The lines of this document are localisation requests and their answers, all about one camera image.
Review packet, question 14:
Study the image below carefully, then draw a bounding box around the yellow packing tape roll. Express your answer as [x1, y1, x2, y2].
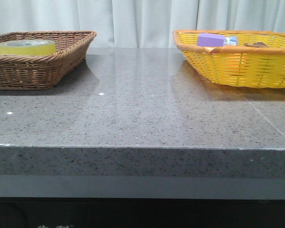
[0, 39, 57, 56]

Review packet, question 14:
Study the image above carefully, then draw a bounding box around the grey curtain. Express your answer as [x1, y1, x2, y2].
[0, 0, 285, 48]

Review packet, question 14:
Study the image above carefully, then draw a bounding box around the purple foam cube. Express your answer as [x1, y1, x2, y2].
[197, 33, 225, 47]

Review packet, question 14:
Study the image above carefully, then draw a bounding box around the blue white labelled can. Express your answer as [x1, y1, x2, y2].
[223, 36, 238, 46]

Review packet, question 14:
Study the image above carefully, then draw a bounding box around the brown toy lion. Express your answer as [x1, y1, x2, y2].
[244, 42, 269, 48]

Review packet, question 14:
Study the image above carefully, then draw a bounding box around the yellow woven basket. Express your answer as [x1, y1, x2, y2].
[173, 29, 285, 88]

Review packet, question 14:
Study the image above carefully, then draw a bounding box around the brown wicker basket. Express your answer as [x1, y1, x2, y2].
[0, 30, 97, 90]

